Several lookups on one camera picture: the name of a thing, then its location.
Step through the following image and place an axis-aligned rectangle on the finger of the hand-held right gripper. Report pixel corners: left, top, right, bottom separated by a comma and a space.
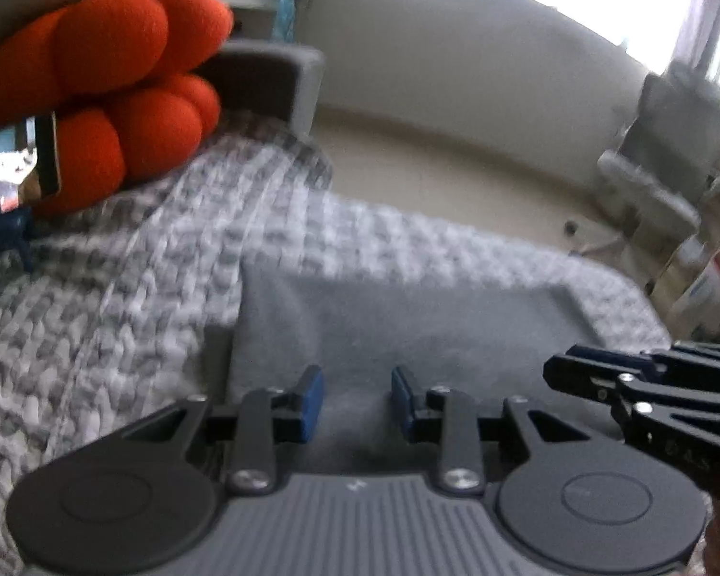
543, 355, 720, 442
567, 342, 720, 373

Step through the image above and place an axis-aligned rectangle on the blue printed sheet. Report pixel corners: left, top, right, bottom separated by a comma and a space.
273, 0, 301, 43

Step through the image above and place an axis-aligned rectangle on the grey checked quilt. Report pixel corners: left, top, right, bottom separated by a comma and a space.
0, 114, 673, 576

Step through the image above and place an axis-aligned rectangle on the grey shirt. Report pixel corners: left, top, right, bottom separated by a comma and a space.
225, 261, 607, 475

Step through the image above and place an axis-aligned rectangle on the orange knot cushion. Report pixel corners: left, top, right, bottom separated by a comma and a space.
0, 0, 235, 220

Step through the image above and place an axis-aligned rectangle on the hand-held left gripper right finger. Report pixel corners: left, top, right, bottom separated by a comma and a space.
391, 366, 628, 493

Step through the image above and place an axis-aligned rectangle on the white grey office chair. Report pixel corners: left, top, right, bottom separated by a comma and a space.
597, 63, 720, 253

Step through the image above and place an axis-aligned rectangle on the grey sofa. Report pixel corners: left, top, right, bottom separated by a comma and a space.
207, 39, 326, 139

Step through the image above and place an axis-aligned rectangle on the blue phone stand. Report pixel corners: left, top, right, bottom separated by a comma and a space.
0, 207, 37, 289

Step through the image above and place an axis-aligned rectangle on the cardboard box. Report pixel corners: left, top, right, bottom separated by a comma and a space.
654, 240, 720, 343

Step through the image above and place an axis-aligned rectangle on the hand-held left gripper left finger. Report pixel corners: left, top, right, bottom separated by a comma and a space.
120, 365, 326, 493

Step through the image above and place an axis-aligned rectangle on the smartphone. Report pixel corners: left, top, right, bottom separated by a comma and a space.
0, 111, 64, 226

